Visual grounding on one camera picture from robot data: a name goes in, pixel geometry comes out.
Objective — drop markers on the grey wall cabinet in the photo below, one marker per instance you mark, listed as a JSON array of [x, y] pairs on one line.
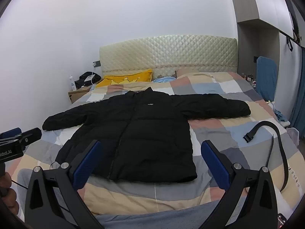
[[266, 2]]

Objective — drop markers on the white charger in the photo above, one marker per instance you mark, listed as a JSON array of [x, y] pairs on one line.
[[90, 78]]

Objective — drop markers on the crumpled blue clothes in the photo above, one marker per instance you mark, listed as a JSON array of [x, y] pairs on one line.
[[282, 116]]

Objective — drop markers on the white plastic bottle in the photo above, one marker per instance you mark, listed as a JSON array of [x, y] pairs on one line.
[[72, 84]]

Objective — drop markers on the black bag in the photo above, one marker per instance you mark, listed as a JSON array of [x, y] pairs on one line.
[[81, 83]]

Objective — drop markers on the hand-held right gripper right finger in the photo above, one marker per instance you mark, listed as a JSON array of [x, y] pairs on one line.
[[214, 164]]

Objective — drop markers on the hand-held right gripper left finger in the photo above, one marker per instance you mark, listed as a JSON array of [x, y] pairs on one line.
[[87, 164]]

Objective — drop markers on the row of small bottles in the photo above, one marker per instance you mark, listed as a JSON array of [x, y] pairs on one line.
[[249, 78]]

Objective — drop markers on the cream quilted headboard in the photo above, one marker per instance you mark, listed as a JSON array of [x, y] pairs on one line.
[[166, 52]]

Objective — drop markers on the small yellow white toy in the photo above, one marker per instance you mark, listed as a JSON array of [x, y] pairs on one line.
[[271, 102]]

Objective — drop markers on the checkered patchwork blanket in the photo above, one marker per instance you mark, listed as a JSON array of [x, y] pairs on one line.
[[214, 128]]

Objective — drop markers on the wall socket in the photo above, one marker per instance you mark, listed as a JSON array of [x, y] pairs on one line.
[[96, 63]]

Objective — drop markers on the person's left hand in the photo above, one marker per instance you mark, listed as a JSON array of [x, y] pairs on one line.
[[8, 193]]

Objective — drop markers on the yellow pillow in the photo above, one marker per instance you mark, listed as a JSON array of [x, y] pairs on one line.
[[128, 78]]

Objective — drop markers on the black puffer jacket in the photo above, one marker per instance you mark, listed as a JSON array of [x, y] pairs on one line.
[[152, 136]]

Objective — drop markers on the blue chair cover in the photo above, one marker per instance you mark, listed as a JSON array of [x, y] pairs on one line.
[[266, 78]]

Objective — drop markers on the black belt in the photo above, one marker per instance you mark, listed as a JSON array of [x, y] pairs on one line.
[[284, 159]]

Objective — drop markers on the wooden nightstand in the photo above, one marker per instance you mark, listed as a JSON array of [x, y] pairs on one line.
[[78, 95]]

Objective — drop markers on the light blue cloth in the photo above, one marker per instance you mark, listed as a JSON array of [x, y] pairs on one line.
[[164, 79]]

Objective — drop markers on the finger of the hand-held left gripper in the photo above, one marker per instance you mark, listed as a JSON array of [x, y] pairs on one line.
[[29, 135], [10, 132]]

